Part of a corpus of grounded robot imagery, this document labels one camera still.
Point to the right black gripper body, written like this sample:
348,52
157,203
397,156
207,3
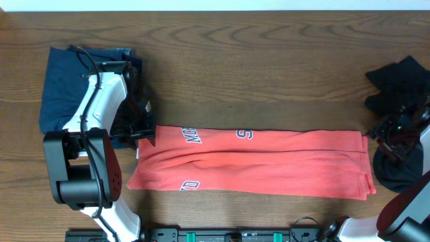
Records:
383,133

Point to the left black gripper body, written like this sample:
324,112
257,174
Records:
133,133

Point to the red t-shirt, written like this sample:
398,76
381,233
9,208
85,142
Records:
320,163

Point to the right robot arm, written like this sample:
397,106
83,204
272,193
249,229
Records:
405,217

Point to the black garment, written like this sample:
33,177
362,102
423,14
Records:
403,105

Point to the folded navy blue pants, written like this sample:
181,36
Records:
83,89

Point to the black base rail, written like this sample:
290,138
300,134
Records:
201,235

